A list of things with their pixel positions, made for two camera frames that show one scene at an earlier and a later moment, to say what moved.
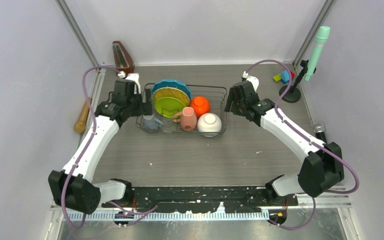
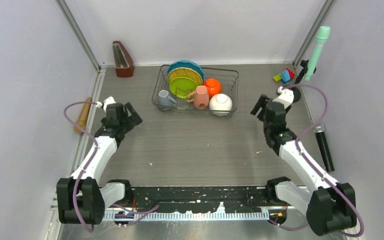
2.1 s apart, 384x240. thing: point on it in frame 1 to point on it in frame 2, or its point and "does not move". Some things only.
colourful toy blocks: (283, 76) does not move
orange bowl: (201, 104) to (213, 86)
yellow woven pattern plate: (171, 92) to (186, 72)
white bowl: (209, 124) to (220, 105)
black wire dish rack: (198, 109) to (205, 91)
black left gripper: (145, 108) to (133, 119)
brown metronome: (123, 62) does not move
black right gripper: (231, 97) to (260, 104)
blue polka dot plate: (172, 83) to (188, 64)
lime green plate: (167, 106) to (181, 87)
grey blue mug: (150, 122) to (165, 101)
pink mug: (187, 118) to (200, 97)
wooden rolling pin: (79, 126) does not move
